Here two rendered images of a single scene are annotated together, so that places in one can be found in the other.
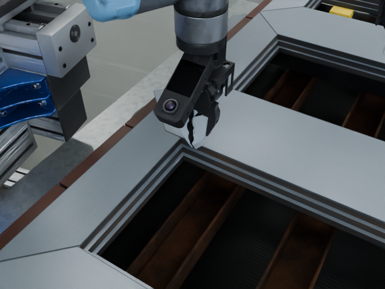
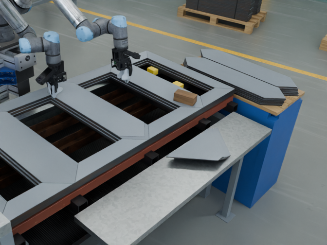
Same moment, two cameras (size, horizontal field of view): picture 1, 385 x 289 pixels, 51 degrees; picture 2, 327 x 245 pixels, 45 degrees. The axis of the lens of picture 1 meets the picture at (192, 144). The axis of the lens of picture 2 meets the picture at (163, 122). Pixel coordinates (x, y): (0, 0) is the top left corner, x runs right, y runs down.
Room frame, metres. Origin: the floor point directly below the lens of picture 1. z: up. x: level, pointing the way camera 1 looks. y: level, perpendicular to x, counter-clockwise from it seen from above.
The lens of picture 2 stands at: (-1.23, -0.81, 1.95)
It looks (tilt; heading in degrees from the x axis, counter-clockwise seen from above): 33 degrees down; 6
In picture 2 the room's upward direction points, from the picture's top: 6 degrees clockwise
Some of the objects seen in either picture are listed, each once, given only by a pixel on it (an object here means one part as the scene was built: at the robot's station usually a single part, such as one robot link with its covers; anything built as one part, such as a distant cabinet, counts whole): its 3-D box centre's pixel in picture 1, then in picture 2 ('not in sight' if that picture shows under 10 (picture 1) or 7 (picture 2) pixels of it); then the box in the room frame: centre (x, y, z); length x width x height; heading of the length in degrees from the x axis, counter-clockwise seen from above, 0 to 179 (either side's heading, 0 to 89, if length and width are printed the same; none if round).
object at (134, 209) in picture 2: not in sight; (190, 167); (0.27, -0.80, 0.73); 1.20 x 0.26 x 0.03; 149
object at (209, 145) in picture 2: not in sight; (208, 149); (0.39, -0.87, 0.77); 0.45 x 0.20 x 0.04; 149
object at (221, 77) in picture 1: (202, 68); (55, 71); (0.54, -0.02, 1.00); 0.09 x 0.08 x 0.12; 149
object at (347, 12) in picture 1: (340, 16); (152, 70); (1.14, -0.44, 0.79); 0.06 x 0.05 x 0.04; 59
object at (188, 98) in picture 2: not in sight; (185, 97); (0.70, -0.71, 0.88); 0.12 x 0.06 x 0.05; 74
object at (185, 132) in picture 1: (192, 118); (54, 88); (0.55, 0.00, 0.89); 0.06 x 0.03 x 0.09; 149
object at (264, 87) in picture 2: not in sight; (238, 75); (1.21, -1.01, 0.82); 0.80 x 0.40 x 0.06; 59
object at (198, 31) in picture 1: (199, 21); (52, 57); (0.54, -0.01, 1.08); 0.08 x 0.08 x 0.05
